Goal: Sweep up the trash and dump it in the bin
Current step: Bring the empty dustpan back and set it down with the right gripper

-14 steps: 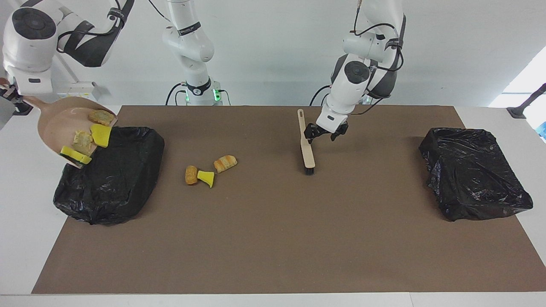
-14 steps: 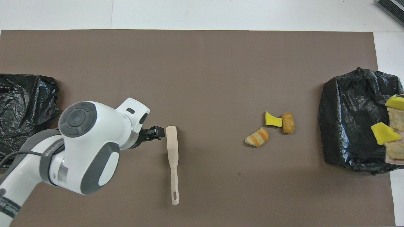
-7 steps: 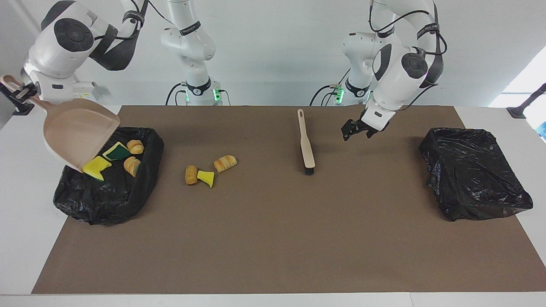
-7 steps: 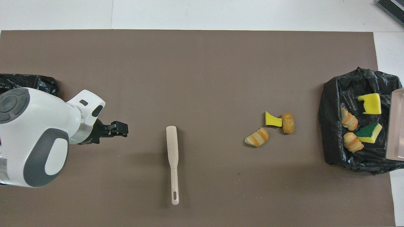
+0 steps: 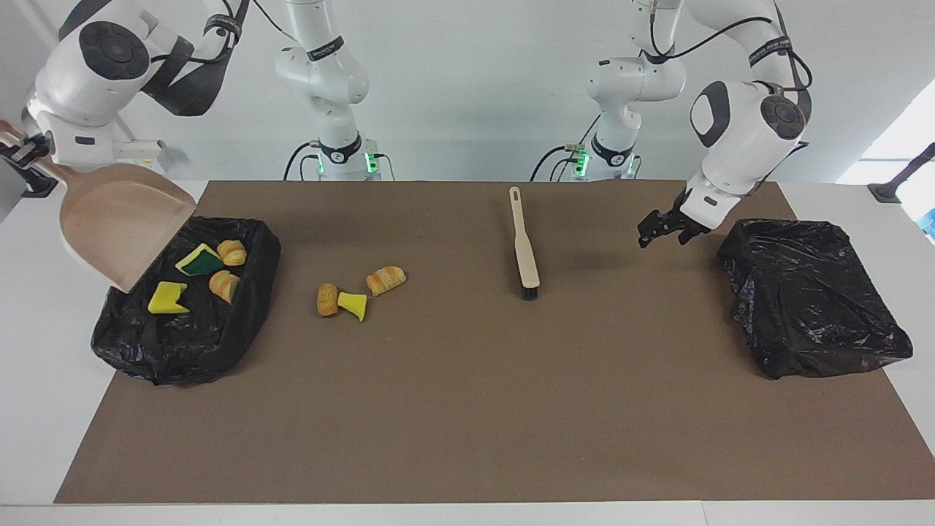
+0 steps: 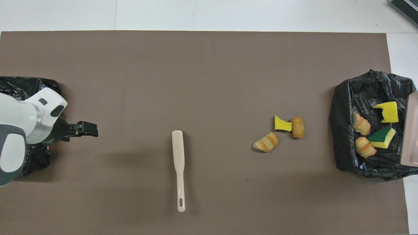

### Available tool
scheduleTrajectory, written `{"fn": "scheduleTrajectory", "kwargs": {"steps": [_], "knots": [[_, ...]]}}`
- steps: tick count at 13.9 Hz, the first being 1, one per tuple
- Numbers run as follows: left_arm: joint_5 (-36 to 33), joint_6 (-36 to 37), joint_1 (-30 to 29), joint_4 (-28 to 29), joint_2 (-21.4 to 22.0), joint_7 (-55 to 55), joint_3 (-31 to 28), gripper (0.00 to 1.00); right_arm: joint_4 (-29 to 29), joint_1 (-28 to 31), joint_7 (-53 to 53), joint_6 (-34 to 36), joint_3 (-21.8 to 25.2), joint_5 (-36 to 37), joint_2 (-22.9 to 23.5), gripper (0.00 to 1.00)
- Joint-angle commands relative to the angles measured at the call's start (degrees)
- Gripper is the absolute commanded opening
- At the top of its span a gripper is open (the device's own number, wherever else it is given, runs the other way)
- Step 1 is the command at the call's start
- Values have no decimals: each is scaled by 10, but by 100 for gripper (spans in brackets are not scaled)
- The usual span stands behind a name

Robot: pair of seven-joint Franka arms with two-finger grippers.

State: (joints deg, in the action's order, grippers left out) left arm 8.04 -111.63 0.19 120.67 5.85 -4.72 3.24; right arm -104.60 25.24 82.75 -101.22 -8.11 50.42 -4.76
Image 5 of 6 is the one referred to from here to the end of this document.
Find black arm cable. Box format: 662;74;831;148
650;0;813;96
146;0;297;66

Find black stand foot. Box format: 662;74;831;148
868;142;935;205
20;172;60;199

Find black base cable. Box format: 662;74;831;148
531;144;586;181
283;141;324;181

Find beige hand brush black bristles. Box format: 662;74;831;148
508;186;542;301

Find white wall power socket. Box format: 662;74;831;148
117;139;175;177

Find brown table mat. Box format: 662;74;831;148
55;180;935;505

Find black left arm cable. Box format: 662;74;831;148
650;0;813;96

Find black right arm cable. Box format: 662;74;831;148
146;0;297;66

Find green and yellow sponge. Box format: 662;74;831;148
175;243;226;278

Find black bag-lined bin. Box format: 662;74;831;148
717;218;914;380
91;215;283;386

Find large yellow sponge piece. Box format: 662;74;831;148
148;281;191;316

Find beige plastic dustpan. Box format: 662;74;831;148
0;120;197;294

